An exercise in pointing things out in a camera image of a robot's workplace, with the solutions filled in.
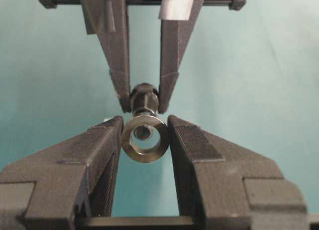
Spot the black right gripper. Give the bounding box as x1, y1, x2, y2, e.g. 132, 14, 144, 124
39, 0, 246, 113

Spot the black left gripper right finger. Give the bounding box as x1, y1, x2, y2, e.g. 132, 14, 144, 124
167, 115, 309, 230

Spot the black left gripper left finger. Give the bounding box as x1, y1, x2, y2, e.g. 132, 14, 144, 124
0, 116, 123, 230

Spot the silver metal washer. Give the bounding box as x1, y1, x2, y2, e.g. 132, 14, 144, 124
121, 115, 169, 163

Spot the silver threaded metal shaft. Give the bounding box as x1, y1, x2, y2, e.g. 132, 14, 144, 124
130, 83, 159, 141

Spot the teal table cloth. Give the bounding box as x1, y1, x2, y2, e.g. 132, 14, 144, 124
0, 0, 319, 213

